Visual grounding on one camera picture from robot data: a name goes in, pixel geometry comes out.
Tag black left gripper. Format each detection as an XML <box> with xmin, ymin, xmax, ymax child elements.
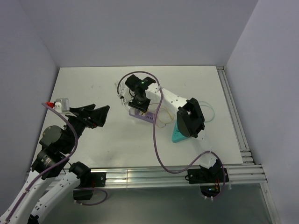
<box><xmin>64</xmin><ymin>104</ymin><xmax>110</xmax><ymax>152</ymax></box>

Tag yellow thin cable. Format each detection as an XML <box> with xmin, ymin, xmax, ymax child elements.
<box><xmin>149</xmin><ymin>104</ymin><xmax>175</xmax><ymax>128</ymax></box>

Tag teal charging cable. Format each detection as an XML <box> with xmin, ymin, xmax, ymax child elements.
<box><xmin>198</xmin><ymin>101</ymin><xmax>215</xmax><ymax>123</ymax></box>

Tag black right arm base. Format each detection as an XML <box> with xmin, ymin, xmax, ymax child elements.
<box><xmin>185</xmin><ymin>167</ymin><xmax>229</xmax><ymax>197</ymax></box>

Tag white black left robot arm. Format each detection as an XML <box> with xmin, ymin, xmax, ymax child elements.
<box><xmin>0</xmin><ymin>100</ymin><xmax>110</xmax><ymax>224</ymax></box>

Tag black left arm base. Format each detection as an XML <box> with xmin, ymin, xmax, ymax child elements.
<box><xmin>72</xmin><ymin>172</ymin><xmax>108</xmax><ymax>205</ymax></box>

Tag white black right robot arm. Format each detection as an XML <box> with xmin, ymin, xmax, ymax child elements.
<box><xmin>121</xmin><ymin>71</ymin><xmax>225</xmax><ymax>174</ymax></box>

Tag purple power strip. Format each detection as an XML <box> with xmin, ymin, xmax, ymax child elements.
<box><xmin>129</xmin><ymin>108</ymin><xmax>155</xmax><ymax>124</ymax></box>

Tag teal triangular power strip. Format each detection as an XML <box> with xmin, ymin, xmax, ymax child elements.
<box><xmin>171</xmin><ymin>122</ymin><xmax>187</xmax><ymax>143</ymax></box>

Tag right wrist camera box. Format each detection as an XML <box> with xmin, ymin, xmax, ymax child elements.
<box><xmin>118</xmin><ymin>87</ymin><xmax>133</xmax><ymax>103</ymax></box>

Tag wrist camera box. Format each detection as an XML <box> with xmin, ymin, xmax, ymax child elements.
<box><xmin>45</xmin><ymin>98</ymin><xmax>70</xmax><ymax>113</ymax></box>
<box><xmin>118</xmin><ymin>87</ymin><xmax>133</xmax><ymax>103</ymax></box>

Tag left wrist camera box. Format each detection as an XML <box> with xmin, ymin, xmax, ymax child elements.
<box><xmin>45</xmin><ymin>98</ymin><xmax>70</xmax><ymax>113</ymax></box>

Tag aluminium right rail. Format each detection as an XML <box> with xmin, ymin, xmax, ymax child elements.
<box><xmin>216</xmin><ymin>66</ymin><xmax>255</xmax><ymax>165</ymax></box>

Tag aluminium rail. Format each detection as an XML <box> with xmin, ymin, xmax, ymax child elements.
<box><xmin>216</xmin><ymin>66</ymin><xmax>255</xmax><ymax>165</ymax></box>
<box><xmin>91</xmin><ymin>165</ymin><xmax>267</xmax><ymax>189</ymax></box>

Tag aluminium front rail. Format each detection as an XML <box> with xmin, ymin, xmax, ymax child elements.
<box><xmin>91</xmin><ymin>165</ymin><xmax>267</xmax><ymax>189</ymax></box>

